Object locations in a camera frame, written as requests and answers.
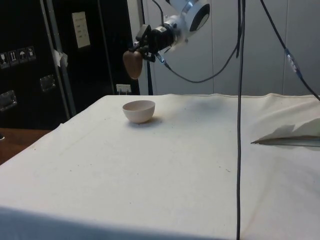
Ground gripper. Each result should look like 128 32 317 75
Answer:
133 23 177 62

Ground brown cup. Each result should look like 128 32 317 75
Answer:
122 49 144 80

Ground white bowl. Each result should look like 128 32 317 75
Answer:
122 99 157 124

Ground pale lockers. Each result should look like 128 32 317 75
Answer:
126 0 320 97

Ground black cabinet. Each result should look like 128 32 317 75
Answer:
0 0 141 131

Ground black cable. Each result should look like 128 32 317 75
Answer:
259 0 320 102
159 32 242 84
235 0 245 240

